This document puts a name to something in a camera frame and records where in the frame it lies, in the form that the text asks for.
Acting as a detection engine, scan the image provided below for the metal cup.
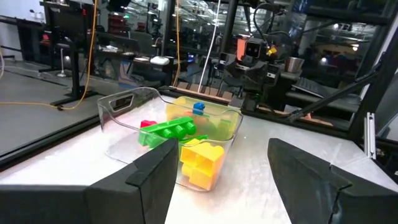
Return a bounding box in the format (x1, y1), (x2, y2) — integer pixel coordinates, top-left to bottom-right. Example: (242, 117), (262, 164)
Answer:
(284, 56), (305, 74)

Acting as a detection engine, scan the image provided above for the clear plastic bin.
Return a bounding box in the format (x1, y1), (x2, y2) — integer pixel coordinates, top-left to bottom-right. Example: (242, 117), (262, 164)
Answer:
(96, 86), (244, 192)

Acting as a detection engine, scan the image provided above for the white oval case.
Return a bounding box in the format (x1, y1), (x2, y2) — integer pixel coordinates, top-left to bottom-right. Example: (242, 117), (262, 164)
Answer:
(150, 55), (171, 66)

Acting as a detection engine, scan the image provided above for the black keyboard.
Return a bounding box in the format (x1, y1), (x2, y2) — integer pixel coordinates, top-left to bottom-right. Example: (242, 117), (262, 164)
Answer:
(292, 77), (330, 99)

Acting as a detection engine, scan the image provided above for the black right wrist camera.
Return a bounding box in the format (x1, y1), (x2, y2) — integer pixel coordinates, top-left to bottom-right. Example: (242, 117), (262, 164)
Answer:
(244, 39), (269, 60)

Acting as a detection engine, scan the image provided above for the pink toy block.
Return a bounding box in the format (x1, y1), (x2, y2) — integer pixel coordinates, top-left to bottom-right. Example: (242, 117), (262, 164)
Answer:
(140, 119), (158, 129)

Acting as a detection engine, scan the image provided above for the aluminium extrusion bracket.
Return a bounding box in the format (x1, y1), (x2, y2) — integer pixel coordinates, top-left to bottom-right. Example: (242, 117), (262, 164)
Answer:
(364, 111), (376, 160)

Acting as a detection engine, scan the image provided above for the orange hanging cable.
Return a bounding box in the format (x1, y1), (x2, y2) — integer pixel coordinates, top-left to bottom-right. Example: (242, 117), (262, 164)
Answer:
(172, 0), (182, 87)

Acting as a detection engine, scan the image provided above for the black diagonal frame strut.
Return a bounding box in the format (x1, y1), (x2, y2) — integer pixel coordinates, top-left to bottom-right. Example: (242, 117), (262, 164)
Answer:
(287, 60), (383, 123)

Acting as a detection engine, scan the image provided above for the yellow hanging cable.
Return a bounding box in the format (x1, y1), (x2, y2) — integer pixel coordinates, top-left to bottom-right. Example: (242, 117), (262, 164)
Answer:
(0, 0), (99, 111)

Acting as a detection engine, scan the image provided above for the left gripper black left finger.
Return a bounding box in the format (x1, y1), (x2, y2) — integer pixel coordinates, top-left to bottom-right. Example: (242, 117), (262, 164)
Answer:
(0, 138), (180, 224)

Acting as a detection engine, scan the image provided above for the blue toy block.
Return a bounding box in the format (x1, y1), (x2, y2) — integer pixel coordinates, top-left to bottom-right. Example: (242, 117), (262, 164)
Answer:
(192, 101), (206, 116)

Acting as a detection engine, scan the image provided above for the wooden board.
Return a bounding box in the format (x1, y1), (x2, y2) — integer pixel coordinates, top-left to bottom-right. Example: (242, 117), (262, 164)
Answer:
(174, 85), (335, 127)

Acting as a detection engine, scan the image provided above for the white hanging cable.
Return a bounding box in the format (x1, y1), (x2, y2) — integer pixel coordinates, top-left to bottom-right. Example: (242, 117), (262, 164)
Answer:
(197, 0), (222, 93)

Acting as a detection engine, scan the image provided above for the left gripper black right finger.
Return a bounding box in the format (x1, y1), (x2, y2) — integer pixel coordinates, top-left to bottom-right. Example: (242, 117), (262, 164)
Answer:
(267, 138), (398, 224)

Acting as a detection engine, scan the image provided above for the long green toy block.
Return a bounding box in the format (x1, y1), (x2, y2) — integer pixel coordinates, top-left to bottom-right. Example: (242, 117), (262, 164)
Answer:
(177, 134), (210, 146)
(137, 116), (197, 149)

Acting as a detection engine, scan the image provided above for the black desk stand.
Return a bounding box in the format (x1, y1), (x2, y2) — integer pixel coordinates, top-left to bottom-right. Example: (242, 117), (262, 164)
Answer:
(40, 0), (100, 106)

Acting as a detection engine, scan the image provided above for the orange toy block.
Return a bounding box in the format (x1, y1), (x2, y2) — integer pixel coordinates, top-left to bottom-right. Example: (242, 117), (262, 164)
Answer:
(182, 163), (218, 191)
(179, 138), (226, 175)

